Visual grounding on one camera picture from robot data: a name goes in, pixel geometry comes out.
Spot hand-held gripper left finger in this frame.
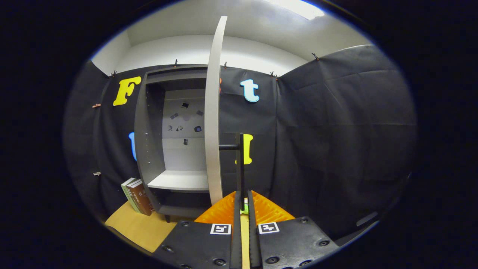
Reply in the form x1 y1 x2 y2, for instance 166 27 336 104
152 191 243 269

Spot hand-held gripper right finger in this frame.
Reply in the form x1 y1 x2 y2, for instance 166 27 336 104
246 190 340 269

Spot black door handle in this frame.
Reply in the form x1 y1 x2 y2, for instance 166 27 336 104
218 132 246 210

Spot beige cabinet door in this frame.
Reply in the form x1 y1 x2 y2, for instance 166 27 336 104
204 16 228 206

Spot brown book with grey top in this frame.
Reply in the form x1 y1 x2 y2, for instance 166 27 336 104
126 179 148 215

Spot grey cabinet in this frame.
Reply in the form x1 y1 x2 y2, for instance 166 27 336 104
134 64 224 223

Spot black backdrop cloth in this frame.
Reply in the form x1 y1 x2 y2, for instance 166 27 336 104
63 45 418 239

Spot long ceiling light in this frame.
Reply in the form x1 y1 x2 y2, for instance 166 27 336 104
276 0 325 20

